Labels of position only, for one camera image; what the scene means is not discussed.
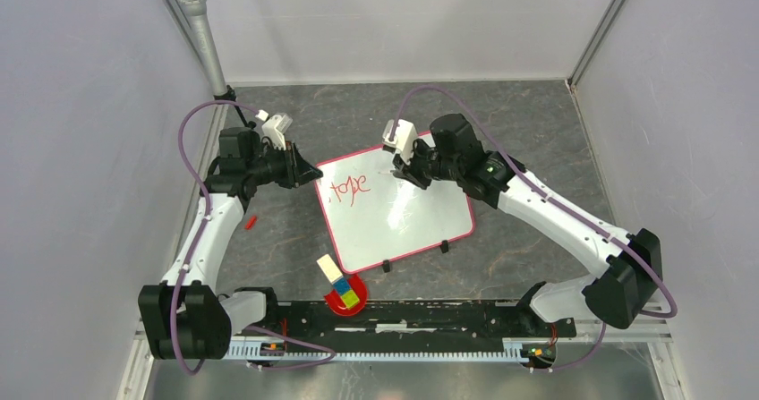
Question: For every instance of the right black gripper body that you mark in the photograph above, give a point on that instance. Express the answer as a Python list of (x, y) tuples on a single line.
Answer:
[(427, 163)]

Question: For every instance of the white toy brick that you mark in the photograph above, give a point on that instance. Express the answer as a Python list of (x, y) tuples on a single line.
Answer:
[(329, 269)]

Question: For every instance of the silver microphone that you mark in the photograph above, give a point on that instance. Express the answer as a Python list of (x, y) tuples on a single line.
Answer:
[(196, 12)]

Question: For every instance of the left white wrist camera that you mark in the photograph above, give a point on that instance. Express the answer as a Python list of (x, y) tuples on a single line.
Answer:
[(275, 127)]

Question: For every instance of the pink framed whiteboard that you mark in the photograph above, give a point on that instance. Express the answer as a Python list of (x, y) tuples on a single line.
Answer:
[(373, 217)]

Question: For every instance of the red marker cap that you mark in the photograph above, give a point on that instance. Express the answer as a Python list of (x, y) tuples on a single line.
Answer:
[(250, 223)]

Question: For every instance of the red curved toy base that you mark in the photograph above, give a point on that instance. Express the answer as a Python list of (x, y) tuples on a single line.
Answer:
[(335, 304)]

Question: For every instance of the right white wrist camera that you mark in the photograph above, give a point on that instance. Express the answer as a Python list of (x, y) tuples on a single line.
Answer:
[(398, 138)]

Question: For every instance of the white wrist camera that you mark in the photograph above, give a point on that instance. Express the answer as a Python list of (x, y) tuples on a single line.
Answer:
[(275, 127), (398, 138)]

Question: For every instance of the green toy brick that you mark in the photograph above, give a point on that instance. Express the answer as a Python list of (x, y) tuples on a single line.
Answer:
[(351, 299)]

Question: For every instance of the blue toy brick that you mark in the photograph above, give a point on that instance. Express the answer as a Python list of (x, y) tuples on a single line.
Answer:
[(341, 286)]

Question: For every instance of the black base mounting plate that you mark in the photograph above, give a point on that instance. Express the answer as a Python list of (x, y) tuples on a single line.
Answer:
[(419, 326)]

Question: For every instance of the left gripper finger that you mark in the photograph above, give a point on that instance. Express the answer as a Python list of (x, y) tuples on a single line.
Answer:
[(300, 163), (305, 173)]

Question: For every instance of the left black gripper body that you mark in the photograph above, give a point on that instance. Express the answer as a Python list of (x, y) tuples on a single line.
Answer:
[(278, 166)]

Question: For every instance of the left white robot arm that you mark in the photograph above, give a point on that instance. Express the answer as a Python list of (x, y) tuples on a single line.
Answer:
[(183, 316)]

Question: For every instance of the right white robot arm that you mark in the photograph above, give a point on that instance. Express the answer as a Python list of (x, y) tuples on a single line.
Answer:
[(624, 270)]

